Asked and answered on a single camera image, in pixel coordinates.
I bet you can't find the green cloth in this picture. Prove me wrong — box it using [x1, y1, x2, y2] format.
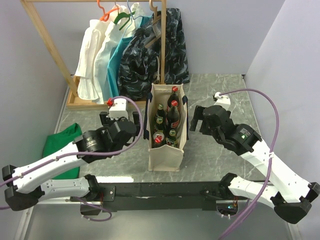
[42, 123, 83, 180]

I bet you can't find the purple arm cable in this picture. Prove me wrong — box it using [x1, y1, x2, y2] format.
[0, 96, 145, 222]
[217, 88, 280, 240]

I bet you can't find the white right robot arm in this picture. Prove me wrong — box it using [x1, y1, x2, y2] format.
[190, 105, 320, 224]

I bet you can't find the wooden clothes rack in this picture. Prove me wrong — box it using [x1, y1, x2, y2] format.
[20, 0, 167, 111]

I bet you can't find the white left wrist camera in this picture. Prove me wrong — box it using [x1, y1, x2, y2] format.
[107, 98, 129, 120]

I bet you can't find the green glass bottle yellow label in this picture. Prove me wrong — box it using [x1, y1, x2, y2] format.
[154, 103, 166, 120]

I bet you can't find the pale white blouse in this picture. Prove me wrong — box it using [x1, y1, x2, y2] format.
[93, 6, 129, 104]

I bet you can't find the orange hanger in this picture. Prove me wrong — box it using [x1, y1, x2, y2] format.
[96, 0, 119, 22]

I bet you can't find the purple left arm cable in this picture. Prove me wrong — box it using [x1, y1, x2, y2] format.
[0, 96, 145, 222]

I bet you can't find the dark cola bottle red cap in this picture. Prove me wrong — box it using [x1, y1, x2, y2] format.
[166, 86, 180, 111]

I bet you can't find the white ruffled shirt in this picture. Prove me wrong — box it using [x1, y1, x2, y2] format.
[75, 19, 109, 104]

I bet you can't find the beige canvas tote bag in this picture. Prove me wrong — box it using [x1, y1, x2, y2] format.
[143, 84, 189, 172]

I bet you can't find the green hanger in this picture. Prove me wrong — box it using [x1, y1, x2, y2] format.
[113, 12, 131, 31]

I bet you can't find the cola bottle front red cap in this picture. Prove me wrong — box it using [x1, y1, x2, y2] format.
[166, 100, 180, 133]

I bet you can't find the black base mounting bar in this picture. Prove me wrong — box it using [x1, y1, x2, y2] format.
[69, 181, 251, 221]

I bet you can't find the wooden hanger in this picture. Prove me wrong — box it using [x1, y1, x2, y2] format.
[144, 0, 162, 48]

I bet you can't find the silver blue energy drink can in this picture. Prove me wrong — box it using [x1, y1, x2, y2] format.
[152, 131, 165, 148]

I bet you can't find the aluminium rail frame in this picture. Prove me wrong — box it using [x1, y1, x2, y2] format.
[14, 181, 303, 240]

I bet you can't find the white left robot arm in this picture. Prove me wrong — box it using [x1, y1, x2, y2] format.
[1, 111, 143, 211]

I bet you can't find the teal shirt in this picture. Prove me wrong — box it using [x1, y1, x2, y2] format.
[104, 16, 151, 100]

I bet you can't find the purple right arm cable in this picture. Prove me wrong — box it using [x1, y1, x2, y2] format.
[217, 88, 280, 240]

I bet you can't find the dark patterned shirt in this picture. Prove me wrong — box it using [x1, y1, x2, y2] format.
[117, 8, 190, 101]

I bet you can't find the blue wire hanger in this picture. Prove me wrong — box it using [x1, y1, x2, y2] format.
[122, 2, 145, 38]

